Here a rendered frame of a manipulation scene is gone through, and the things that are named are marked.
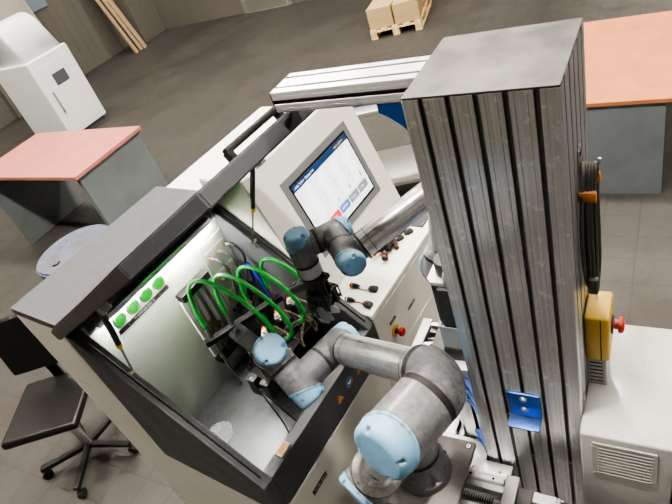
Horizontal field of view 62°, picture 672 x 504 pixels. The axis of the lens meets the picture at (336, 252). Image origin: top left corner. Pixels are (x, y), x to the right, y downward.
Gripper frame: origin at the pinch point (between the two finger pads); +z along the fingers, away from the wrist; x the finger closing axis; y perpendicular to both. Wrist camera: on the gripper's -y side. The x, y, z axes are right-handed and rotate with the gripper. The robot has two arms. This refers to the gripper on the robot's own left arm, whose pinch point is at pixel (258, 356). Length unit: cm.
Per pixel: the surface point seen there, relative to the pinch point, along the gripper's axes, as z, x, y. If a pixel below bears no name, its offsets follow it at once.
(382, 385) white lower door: 57, 25, 44
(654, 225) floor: 122, 212, 137
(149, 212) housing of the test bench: 42, 21, -66
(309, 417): 26.7, -3.3, 24.6
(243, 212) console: 33, 40, -37
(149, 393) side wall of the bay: 18.4, -26.6, -19.8
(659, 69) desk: 101, 289, 84
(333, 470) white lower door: 46, -12, 44
